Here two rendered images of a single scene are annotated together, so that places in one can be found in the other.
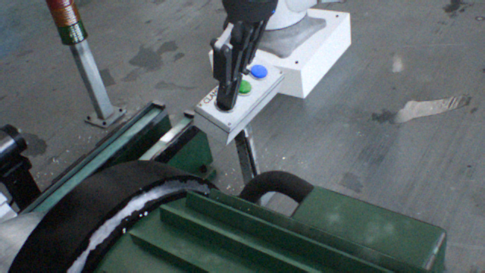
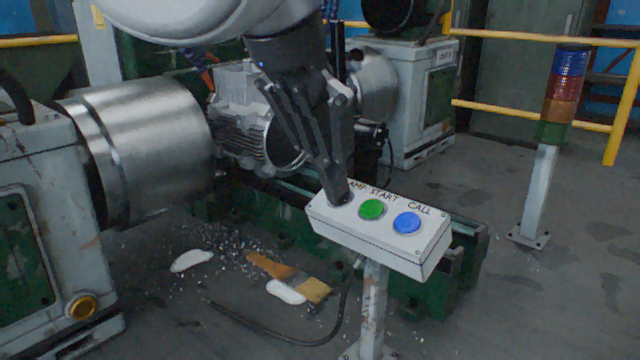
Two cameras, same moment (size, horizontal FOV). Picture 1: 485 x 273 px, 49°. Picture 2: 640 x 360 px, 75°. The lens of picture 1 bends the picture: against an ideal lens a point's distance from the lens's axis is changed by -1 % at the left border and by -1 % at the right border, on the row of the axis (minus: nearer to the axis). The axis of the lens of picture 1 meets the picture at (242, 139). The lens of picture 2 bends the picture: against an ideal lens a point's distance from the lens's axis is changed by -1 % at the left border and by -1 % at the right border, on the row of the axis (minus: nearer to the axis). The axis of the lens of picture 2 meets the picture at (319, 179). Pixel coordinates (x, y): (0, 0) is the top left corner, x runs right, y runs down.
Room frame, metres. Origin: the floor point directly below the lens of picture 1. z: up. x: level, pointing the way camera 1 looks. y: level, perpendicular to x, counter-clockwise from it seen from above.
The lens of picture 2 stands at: (0.70, -0.47, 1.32)
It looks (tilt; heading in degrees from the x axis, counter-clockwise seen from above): 25 degrees down; 90
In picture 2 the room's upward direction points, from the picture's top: straight up
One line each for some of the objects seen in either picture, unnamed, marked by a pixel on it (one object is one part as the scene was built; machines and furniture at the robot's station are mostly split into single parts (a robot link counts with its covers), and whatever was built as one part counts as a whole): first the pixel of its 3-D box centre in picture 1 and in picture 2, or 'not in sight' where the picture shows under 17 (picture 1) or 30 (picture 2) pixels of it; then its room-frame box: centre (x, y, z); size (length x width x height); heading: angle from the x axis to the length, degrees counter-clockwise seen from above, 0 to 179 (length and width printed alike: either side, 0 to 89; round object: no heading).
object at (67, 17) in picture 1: (64, 11); (558, 108); (1.17, 0.33, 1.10); 0.06 x 0.06 x 0.04
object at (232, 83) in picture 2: not in sight; (247, 83); (0.54, 0.50, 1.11); 0.12 x 0.11 x 0.07; 138
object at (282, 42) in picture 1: (272, 23); not in sight; (1.27, -0.14, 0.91); 0.22 x 0.18 x 0.06; 40
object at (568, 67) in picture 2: not in sight; (570, 61); (1.17, 0.33, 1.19); 0.06 x 0.06 x 0.04
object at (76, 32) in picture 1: (71, 29); (553, 130); (1.17, 0.33, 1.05); 0.06 x 0.06 x 0.04
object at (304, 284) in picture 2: not in sight; (285, 274); (0.64, 0.20, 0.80); 0.21 x 0.05 x 0.01; 140
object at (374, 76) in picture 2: not in sight; (350, 91); (0.79, 0.72, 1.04); 0.41 x 0.25 x 0.25; 48
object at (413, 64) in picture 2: not in sight; (398, 93); (0.97, 0.91, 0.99); 0.35 x 0.31 x 0.37; 48
